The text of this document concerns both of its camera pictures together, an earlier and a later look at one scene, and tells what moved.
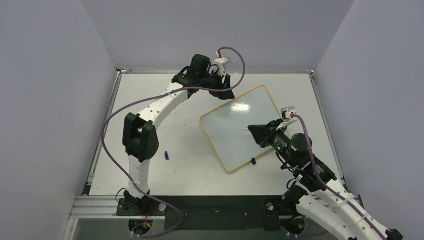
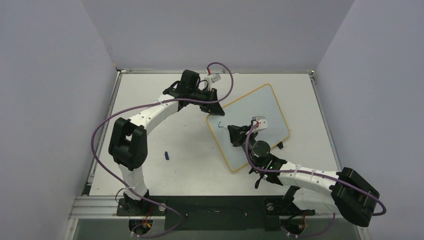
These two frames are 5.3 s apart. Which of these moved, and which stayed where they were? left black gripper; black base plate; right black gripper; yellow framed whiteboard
Moved: right black gripper; left black gripper
Stayed: yellow framed whiteboard; black base plate
